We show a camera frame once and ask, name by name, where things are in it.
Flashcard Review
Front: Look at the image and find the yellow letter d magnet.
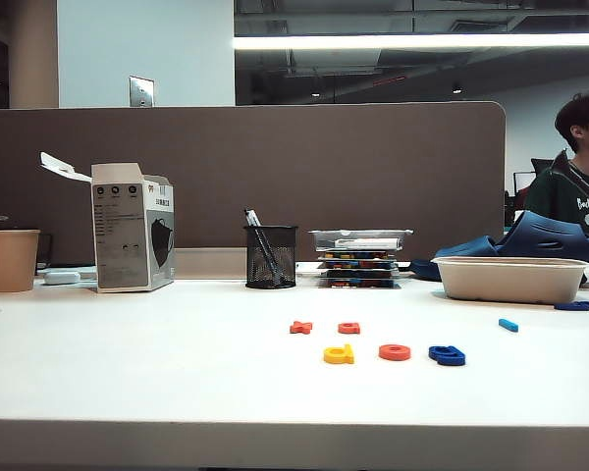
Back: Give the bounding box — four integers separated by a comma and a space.
323, 342, 355, 365

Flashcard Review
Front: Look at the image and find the orange letter o magnet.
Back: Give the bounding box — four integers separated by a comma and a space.
378, 343, 412, 362

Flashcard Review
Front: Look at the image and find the dark blue letter g magnet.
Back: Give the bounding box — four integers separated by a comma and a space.
428, 344, 467, 367

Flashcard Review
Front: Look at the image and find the letter magnet pack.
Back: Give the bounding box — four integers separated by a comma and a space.
317, 278, 402, 290
316, 259, 400, 272
323, 269, 399, 281
322, 250, 399, 262

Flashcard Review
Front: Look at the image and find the black mesh pen holder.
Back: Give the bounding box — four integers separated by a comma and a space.
243, 225, 299, 290

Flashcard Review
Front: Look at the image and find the black white pen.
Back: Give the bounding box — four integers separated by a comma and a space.
242, 207, 286, 286

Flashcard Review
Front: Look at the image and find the clear plastic tray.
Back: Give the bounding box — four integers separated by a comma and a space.
306, 228, 414, 253

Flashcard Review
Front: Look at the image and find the brown desk partition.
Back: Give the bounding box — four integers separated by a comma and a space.
0, 101, 507, 266

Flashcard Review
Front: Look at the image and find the white grey face mask box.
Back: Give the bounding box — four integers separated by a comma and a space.
39, 151, 177, 294

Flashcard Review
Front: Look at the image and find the long ceiling light strip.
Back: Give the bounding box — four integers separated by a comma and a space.
233, 32, 589, 51

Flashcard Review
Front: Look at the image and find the beige pulp food container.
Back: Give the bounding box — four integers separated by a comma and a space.
431, 255, 589, 305

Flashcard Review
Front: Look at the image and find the dark blue clog with holes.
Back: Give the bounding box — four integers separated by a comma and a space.
490, 210, 589, 264

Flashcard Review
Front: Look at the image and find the brown paper cup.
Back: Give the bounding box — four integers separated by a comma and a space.
0, 229, 41, 294

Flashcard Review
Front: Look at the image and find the beige partition base rail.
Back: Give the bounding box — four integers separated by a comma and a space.
173, 247, 249, 282

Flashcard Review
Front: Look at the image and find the metal wall switch plate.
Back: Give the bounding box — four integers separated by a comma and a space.
129, 76, 157, 108

